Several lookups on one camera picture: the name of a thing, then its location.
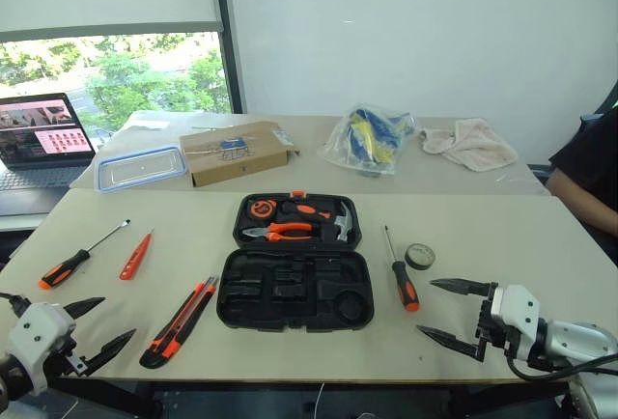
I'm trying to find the person in black shirt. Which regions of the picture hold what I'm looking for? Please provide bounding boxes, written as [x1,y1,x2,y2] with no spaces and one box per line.
[548,107,618,246]

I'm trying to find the black electrical tape roll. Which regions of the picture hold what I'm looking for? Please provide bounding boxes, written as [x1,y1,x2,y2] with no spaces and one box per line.
[404,242,437,271]

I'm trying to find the black tool case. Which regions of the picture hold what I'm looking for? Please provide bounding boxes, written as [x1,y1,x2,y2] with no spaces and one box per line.
[215,190,376,334]

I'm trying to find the open laptop computer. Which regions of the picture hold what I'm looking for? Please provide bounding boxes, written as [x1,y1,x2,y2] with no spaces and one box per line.
[0,93,98,217]

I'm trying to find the flathead screwdriver orange black handle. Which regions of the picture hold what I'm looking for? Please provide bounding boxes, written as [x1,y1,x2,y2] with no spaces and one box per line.
[38,219,132,291]

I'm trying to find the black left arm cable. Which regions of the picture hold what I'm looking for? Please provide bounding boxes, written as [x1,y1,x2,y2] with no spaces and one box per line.
[0,292,30,319]

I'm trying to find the orange handled pliers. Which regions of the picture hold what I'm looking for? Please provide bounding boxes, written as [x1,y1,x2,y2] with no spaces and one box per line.
[240,221,315,242]

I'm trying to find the orange black tape measure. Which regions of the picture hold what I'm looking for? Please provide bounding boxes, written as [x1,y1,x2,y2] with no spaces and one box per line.
[248,199,277,221]

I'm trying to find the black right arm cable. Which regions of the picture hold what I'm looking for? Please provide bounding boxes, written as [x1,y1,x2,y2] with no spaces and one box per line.
[504,350,618,381]

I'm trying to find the pink towel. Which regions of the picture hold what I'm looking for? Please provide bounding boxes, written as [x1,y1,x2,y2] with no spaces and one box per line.
[418,117,519,172]

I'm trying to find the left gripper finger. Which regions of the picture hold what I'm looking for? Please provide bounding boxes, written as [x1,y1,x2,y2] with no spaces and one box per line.
[64,296,106,320]
[82,328,138,376]

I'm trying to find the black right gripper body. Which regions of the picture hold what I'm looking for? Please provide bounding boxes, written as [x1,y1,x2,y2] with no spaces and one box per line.
[475,282,513,365]

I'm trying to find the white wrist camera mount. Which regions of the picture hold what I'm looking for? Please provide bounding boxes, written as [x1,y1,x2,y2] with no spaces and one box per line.
[7,301,77,394]
[490,284,549,360]

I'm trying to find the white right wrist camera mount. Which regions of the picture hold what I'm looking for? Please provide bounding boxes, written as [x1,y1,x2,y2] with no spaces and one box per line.
[490,284,549,360]

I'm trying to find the dark window frame post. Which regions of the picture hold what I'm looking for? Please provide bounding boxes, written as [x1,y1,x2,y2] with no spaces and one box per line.
[210,0,248,115]

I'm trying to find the brown cardboard box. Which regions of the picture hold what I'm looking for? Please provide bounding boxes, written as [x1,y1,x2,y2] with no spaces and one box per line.
[179,121,301,188]

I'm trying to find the orange black utility knife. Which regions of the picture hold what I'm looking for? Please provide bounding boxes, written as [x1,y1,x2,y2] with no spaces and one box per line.
[139,274,220,370]

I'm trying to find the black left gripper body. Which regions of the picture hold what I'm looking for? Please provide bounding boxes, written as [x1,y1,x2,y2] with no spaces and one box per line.
[45,336,91,379]

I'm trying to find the clear container lid blue rim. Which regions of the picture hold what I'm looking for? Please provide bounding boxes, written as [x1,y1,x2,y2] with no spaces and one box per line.
[95,145,187,194]

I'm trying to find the clear bag blue yellow contents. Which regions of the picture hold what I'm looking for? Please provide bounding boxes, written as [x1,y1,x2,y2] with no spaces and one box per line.
[321,103,419,178]

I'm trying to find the Phillips screwdriver orange black handle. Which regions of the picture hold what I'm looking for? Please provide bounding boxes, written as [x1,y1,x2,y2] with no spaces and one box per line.
[382,225,421,313]

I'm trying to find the claw hammer orange black handle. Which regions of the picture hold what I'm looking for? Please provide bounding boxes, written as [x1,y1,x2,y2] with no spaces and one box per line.
[281,200,358,245]

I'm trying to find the orange voltage tester pen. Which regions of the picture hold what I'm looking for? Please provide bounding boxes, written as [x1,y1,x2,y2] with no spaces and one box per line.
[119,228,155,281]

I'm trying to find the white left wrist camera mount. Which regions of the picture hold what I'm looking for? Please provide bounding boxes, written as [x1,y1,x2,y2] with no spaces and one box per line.
[7,301,77,394]

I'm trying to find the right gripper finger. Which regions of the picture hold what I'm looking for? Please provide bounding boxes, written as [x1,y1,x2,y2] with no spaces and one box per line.
[429,277,493,300]
[415,324,484,362]

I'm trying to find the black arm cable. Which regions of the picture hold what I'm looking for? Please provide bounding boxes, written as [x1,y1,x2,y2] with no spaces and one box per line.
[504,350,618,381]
[0,292,30,319]

